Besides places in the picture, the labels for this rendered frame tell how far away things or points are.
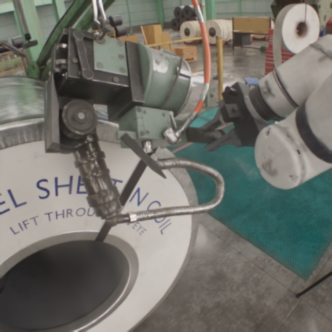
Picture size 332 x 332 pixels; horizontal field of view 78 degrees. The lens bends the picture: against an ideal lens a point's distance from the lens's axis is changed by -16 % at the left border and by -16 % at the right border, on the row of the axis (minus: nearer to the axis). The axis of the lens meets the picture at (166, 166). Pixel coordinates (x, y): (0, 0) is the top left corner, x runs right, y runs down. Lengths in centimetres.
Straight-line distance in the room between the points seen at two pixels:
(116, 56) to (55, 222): 43
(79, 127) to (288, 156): 29
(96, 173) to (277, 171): 28
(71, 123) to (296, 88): 37
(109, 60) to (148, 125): 13
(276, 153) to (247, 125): 20
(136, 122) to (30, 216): 36
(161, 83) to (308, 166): 28
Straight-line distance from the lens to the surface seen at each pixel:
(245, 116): 50
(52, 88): 38
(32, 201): 60
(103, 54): 42
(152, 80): 42
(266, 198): 227
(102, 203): 41
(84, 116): 38
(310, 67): 44
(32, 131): 53
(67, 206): 63
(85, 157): 41
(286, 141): 29
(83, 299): 116
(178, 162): 44
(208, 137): 54
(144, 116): 41
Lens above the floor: 149
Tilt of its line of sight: 34 degrees down
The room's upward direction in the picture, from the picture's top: 7 degrees counter-clockwise
